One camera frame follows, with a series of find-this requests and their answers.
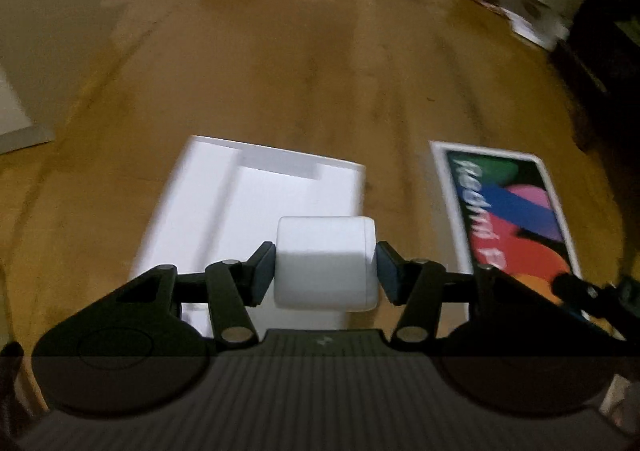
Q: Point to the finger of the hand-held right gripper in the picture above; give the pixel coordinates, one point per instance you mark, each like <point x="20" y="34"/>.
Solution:
<point x="582" y="293"/>

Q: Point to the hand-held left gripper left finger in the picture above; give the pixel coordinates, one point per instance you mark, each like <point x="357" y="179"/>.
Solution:
<point x="265" y="273"/>

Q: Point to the wooden desktop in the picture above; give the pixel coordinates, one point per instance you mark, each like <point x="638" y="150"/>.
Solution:
<point x="310" y="81"/>

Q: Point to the white flat board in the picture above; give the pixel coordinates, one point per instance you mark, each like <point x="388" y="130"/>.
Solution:
<point x="20" y="121"/>

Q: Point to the white box tray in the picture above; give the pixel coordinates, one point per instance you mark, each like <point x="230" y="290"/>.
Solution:
<point x="215" y="211"/>

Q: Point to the colourful printed box lid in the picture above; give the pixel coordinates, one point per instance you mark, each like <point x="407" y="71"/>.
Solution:
<point x="505" y="211"/>

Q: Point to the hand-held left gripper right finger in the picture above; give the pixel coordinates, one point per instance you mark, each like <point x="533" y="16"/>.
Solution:
<point x="387" y="276"/>

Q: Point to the dark furniture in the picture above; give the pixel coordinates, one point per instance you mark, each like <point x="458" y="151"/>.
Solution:
<point x="605" y="31"/>

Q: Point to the white cube block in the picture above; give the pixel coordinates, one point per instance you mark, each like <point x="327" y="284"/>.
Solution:
<point x="325" y="263"/>

